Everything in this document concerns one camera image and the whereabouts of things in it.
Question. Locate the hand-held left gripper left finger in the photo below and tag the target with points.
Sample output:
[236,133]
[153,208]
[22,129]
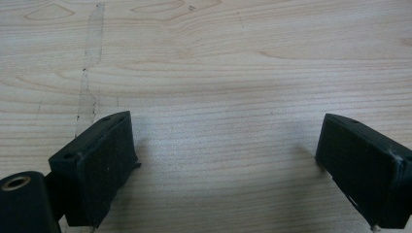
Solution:
[97,168]

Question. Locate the clear tape strip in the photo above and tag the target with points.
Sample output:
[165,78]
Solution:
[92,58]

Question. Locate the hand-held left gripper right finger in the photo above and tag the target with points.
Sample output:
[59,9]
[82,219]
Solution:
[366,168]

